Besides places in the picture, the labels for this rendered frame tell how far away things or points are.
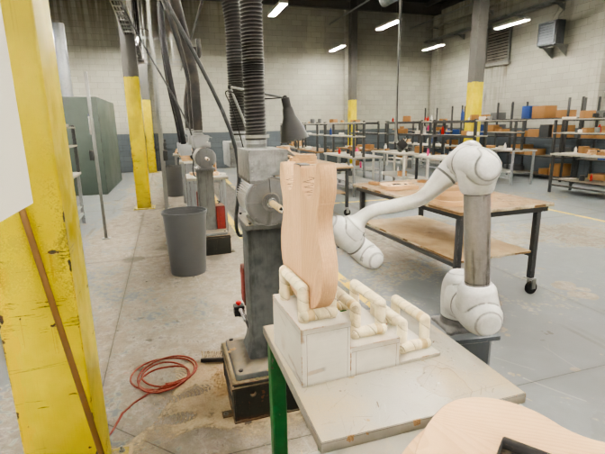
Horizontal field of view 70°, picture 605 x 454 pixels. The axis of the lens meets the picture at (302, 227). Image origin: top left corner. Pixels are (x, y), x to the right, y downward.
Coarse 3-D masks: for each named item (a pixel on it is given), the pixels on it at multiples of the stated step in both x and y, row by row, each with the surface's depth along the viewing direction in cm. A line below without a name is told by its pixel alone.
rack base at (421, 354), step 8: (392, 328) 148; (408, 336) 143; (416, 336) 142; (408, 352) 132; (416, 352) 132; (424, 352) 132; (432, 352) 132; (400, 360) 128; (408, 360) 128; (416, 360) 130
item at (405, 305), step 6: (396, 300) 146; (402, 300) 144; (402, 306) 142; (408, 306) 140; (414, 306) 139; (408, 312) 140; (414, 312) 137; (420, 312) 135; (420, 318) 133; (426, 318) 132
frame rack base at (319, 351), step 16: (288, 304) 130; (288, 320) 124; (320, 320) 119; (336, 320) 119; (288, 336) 125; (304, 336) 114; (320, 336) 116; (336, 336) 118; (288, 352) 127; (304, 352) 115; (320, 352) 117; (336, 352) 119; (304, 368) 116; (320, 368) 118; (336, 368) 120; (304, 384) 118
